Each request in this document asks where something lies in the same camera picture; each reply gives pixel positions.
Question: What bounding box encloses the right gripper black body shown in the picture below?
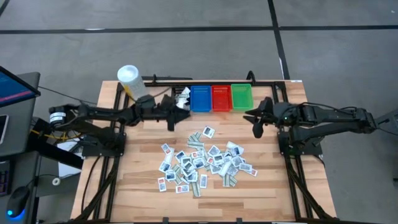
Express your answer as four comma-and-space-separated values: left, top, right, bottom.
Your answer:
252, 103, 299, 139

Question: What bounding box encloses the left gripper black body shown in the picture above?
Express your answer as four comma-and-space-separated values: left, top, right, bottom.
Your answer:
155, 107, 176, 132

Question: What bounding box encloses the green plastic basket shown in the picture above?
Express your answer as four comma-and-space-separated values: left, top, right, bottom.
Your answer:
231, 83, 254, 111

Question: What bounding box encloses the black plastic basket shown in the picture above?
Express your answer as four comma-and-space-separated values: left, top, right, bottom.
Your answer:
171, 86, 192, 110

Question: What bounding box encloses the blue plastic basket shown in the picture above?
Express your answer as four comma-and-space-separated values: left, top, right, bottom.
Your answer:
190, 85, 213, 113

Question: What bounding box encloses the red plastic basket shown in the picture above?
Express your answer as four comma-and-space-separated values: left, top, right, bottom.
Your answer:
211, 85, 233, 113

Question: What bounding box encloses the white wipes canister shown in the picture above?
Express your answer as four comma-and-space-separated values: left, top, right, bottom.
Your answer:
116, 64, 149, 103

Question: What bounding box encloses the white paper sheet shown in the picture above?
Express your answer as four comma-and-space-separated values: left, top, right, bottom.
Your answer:
57, 141, 84, 178

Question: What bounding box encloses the black stand bar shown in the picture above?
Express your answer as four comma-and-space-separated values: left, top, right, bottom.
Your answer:
29, 118, 85, 170

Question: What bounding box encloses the grey side desk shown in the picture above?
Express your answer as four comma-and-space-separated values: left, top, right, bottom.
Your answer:
0, 72, 41, 158

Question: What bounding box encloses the black monitor blue screen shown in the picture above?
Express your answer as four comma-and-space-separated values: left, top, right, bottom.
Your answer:
0, 65, 42, 108

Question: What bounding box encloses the white smartphone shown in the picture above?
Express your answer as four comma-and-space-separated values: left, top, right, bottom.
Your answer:
0, 114, 9, 146

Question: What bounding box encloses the black computer mouse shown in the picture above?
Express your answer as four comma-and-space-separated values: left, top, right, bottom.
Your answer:
6, 185, 31, 219

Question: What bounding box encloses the black keyboard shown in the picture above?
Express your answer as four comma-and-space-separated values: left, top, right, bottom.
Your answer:
0, 169, 10, 197

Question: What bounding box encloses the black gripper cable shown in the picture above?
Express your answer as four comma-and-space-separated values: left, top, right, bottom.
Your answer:
147, 86, 174, 98

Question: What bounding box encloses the thin black monitor cable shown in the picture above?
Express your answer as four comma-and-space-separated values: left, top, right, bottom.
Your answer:
39, 85, 98, 105

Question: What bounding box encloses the yellow cable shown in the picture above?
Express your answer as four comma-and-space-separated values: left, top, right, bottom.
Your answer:
30, 129, 82, 141

